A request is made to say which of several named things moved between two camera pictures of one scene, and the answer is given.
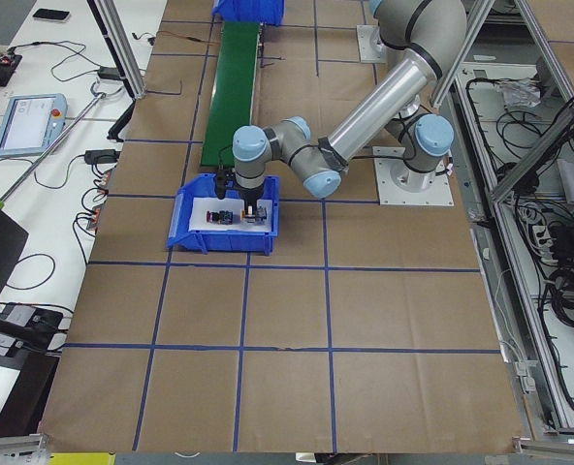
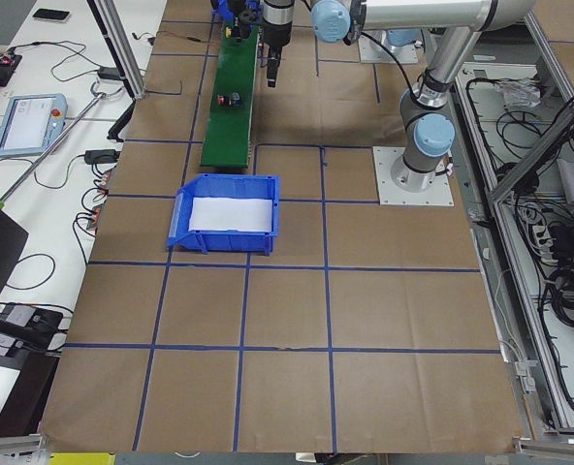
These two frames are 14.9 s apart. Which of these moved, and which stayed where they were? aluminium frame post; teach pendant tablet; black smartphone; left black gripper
Moved: left black gripper
Stayed: black smartphone; teach pendant tablet; aluminium frame post
